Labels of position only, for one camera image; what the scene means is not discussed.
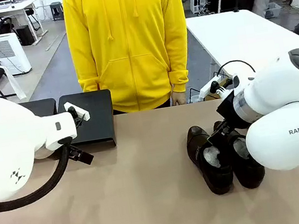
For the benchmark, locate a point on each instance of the person in yellow hoodie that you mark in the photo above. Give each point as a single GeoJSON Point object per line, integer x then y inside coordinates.
{"type": "Point", "coordinates": [127, 36]}

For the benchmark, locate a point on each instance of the person's left forearm yellow sleeve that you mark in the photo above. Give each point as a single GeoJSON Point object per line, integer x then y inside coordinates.
{"type": "Point", "coordinates": [179, 79]}

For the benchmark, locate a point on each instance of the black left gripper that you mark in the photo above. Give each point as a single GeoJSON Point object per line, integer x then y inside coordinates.
{"type": "Point", "coordinates": [81, 154]}

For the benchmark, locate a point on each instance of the black computer tower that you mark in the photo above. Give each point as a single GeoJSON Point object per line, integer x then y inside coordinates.
{"type": "Point", "coordinates": [25, 34]}

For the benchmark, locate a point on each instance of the white table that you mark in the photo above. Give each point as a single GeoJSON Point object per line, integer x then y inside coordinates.
{"type": "Point", "coordinates": [239, 36]}

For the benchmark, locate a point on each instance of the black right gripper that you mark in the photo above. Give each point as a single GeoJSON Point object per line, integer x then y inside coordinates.
{"type": "Point", "coordinates": [231, 111]}

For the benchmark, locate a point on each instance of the black leather shoe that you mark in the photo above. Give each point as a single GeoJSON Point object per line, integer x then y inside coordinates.
{"type": "Point", "coordinates": [249, 176]}
{"type": "Point", "coordinates": [218, 177]}

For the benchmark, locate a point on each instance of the white paper shoe stuffing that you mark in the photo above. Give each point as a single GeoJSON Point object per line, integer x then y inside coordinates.
{"type": "Point", "coordinates": [212, 156]}
{"type": "Point", "coordinates": [240, 147]}

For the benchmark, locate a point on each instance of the white air purifier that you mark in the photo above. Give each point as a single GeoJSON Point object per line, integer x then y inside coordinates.
{"type": "Point", "coordinates": [15, 59]}

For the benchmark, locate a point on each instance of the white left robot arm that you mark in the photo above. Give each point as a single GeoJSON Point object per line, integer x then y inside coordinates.
{"type": "Point", "coordinates": [2, 145]}

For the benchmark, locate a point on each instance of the grey storage bin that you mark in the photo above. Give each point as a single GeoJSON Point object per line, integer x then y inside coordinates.
{"type": "Point", "coordinates": [273, 10]}

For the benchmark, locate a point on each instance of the grey stool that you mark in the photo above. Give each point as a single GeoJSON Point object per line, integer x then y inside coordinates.
{"type": "Point", "coordinates": [57, 10]}

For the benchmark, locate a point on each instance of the person's left hand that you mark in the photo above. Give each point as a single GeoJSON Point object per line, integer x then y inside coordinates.
{"type": "Point", "coordinates": [179, 98]}

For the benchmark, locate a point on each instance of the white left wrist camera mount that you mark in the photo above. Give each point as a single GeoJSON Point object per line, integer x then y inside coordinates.
{"type": "Point", "coordinates": [82, 112]}

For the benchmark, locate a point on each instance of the black metal shoe stand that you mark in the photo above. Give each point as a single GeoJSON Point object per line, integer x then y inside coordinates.
{"type": "Point", "coordinates": [41, 107]}
{"type": "Point", "coordinates": [98, 125]}

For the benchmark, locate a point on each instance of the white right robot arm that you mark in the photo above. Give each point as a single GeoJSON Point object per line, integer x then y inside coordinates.
{"type": "Point", "coordinates": [282, 137]}

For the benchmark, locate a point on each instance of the white computer case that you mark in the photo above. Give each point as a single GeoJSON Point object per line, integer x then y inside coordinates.
{"type": "Point", "coordinates": [197, 2]}

